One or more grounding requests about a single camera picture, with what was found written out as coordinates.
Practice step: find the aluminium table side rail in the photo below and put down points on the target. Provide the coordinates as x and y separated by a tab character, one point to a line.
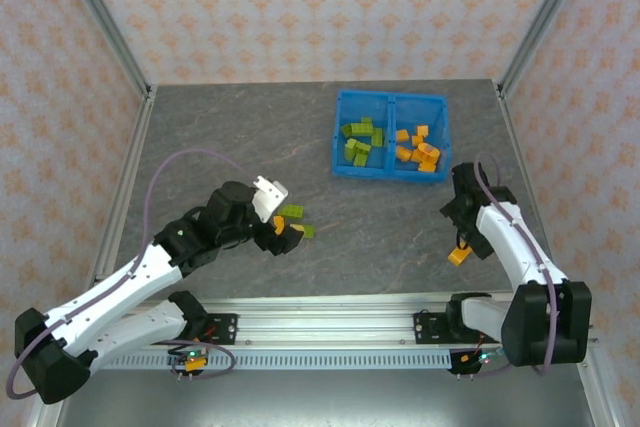
120	197
517	147

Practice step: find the round orange lego piece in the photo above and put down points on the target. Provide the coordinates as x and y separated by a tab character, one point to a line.
430	149

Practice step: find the wide aluminium base rail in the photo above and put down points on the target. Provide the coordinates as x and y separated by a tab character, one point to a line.
325	322

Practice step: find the blue two-compartment plastic bin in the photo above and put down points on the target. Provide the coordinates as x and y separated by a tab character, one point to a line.
365	107

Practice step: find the aluminium frame post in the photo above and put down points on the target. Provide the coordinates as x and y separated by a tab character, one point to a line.
547	14
102	14

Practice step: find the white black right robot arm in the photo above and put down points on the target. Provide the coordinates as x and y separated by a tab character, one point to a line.
505	242

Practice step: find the aluminium outer frame bar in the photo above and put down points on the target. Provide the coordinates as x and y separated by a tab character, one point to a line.
42	417
600	397

